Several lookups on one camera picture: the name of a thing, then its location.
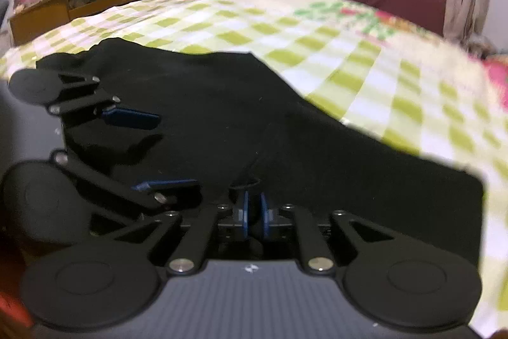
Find black pants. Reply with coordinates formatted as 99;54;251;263
37;38;484;263

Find green checkered bed cover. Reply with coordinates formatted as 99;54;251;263
1;0;507;335

